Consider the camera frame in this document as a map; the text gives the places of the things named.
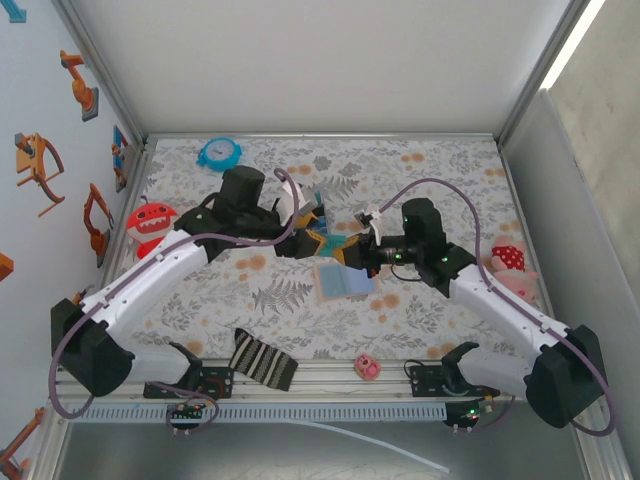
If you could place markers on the beige card holder wallet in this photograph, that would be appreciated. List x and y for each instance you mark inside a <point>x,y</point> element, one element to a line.
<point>345,282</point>

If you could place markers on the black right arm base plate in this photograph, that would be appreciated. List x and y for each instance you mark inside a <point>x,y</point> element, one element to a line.
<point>425,382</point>

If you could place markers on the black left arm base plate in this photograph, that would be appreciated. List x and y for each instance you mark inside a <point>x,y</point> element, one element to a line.
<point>222,382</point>

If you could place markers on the black white striped sock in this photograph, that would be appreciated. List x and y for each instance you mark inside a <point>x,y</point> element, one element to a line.
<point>262,361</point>

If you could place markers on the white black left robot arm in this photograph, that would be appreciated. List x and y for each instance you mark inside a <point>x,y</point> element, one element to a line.
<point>150,285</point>

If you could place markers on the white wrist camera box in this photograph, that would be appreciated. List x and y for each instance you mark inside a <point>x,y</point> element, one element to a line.
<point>371,217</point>
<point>290,202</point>

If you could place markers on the green card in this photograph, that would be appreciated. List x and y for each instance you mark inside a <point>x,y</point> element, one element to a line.
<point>331,244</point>

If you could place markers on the red monster plush toy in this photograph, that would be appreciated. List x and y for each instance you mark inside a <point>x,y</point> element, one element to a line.
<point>147,220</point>

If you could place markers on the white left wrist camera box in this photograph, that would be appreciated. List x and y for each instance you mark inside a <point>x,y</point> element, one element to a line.
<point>290,202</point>

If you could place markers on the pink polka dot plush toy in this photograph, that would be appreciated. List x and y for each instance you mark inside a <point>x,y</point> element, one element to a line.
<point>507,257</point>

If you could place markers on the blue alarm clock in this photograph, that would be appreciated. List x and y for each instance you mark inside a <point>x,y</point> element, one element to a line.
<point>220,152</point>

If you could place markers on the blue orange robot sticker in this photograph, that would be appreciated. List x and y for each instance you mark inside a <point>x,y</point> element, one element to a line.
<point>119,150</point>

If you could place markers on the small pink bear toy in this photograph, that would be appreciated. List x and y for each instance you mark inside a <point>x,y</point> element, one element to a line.
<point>367,366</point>

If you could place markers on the orange gripper claw sticker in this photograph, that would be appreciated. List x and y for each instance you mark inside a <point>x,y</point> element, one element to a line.
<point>30,160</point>

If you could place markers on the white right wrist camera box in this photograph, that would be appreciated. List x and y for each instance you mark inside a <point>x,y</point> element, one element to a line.
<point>371,217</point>

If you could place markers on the white light strip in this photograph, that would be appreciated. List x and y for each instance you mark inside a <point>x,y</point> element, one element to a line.
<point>575,42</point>

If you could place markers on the blue card stack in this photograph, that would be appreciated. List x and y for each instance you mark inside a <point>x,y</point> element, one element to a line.
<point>326,224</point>

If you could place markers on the aluminium frame bar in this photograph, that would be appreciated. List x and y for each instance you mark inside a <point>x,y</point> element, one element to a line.
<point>50,440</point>
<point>136,185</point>
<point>600,450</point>
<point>325,135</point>
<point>100,67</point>
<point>340,387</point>
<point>545,70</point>

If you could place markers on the floral fern print tablecloth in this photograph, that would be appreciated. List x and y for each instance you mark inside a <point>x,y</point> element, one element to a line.
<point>350,325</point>

